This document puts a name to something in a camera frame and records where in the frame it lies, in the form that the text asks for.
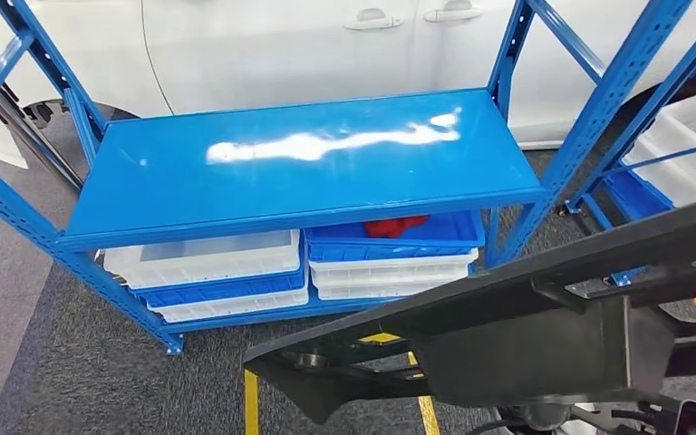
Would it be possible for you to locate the white plastic bin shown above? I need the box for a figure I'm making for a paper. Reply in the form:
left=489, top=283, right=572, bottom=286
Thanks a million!
left=314, top=275, right=469, bottom=302
left=623, top=83, right=696, bottom=208
left=102, top=229, right=303, bottom=291
left=308, top=248, right=480, bottom=289
left=150, top=282, right=312, bottom=324

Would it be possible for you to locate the white car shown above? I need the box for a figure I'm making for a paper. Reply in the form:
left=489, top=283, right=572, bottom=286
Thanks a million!
left=0, top=0, right=696, bottom=151

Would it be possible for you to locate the blue plastic bin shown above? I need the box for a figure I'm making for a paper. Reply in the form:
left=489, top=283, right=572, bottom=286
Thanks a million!
left=601, top=169, right=674, bottom=222
left=304, top=209, right=486, bottom=264

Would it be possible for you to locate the red cloth item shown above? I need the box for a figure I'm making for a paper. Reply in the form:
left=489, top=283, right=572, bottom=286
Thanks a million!
left=363, top=215, right=430, bottom=239

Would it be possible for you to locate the blue metal shelf rack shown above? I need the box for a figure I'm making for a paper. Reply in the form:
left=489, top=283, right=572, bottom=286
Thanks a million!
left=0, top=0, right=696, bottom=356
left=564, top=0, right=696, bottom=288

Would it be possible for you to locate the black plastic frame part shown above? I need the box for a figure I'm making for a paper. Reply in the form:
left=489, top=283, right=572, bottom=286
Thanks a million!
left=241, top=193, right=696, bottom=426

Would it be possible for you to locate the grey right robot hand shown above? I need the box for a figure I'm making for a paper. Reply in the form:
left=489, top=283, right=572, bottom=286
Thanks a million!
left=507, top=403, right=575, bottom=435

